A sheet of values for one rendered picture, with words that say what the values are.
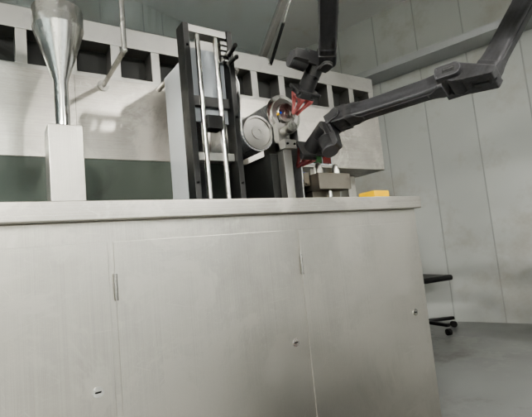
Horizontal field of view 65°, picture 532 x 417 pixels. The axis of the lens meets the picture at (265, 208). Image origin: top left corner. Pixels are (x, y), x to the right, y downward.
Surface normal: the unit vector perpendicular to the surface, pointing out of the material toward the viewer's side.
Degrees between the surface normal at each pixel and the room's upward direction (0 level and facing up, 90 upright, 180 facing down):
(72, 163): 90
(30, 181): 90
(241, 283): 90
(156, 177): 90
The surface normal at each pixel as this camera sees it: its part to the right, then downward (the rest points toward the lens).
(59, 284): 0.54, -0.14
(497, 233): -0.65, -0.01
